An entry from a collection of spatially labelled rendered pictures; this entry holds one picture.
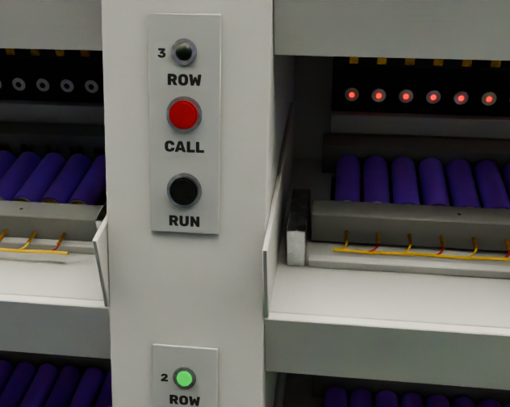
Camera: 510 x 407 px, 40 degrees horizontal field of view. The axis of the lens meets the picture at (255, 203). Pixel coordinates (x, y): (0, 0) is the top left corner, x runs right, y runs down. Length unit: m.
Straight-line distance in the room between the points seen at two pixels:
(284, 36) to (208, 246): 0.13
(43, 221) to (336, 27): 0.23
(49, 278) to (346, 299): 0.19
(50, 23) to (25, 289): 0.16
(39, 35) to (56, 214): 0.12
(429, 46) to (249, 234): 0.14
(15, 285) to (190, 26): 0.20
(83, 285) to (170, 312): 0.06
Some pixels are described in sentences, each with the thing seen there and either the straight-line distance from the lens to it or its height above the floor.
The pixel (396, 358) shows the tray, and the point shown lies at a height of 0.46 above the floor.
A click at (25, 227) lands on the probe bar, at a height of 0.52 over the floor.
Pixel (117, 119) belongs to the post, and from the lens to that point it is 0.40.
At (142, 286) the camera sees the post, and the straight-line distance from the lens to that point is 0.42.
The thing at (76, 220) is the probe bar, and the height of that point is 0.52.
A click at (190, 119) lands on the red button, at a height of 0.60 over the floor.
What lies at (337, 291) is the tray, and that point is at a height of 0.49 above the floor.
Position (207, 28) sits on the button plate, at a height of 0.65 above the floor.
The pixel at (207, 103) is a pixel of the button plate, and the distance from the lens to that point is 0.39.
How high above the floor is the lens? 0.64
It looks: 13 degrees down
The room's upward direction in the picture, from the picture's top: 1 degrees clockwise
